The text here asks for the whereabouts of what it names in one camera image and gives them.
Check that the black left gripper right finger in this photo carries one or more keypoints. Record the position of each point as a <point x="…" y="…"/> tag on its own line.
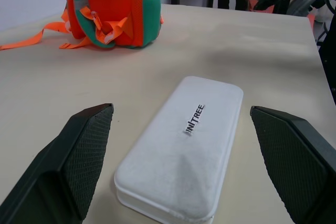
<point x="299" y="161"/>

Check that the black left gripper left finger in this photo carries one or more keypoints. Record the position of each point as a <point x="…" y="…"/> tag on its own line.
<point x="60" y="161"/>

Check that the white fuzzy pencil case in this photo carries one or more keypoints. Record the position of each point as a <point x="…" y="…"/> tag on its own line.
<point x="181" y="155"/>

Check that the orange and teal backpack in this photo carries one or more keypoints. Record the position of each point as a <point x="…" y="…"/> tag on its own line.
<point x="110" y="1"/>

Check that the black metal stand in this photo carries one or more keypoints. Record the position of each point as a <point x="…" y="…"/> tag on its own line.
<point x="326" y="51"/>

